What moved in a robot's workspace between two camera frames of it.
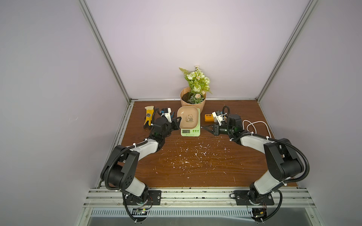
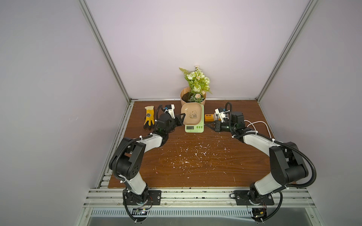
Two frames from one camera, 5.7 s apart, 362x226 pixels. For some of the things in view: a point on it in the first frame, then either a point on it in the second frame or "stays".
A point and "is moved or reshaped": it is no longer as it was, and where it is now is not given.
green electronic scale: x=194 y=132 to x=199 y=128
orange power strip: x=209 y=117 stays
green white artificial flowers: x=198 y=84 stays
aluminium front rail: x=199 y=198 stays
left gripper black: x=174 y=125 stays
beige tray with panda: x=190 y=116 is moved or reshaped
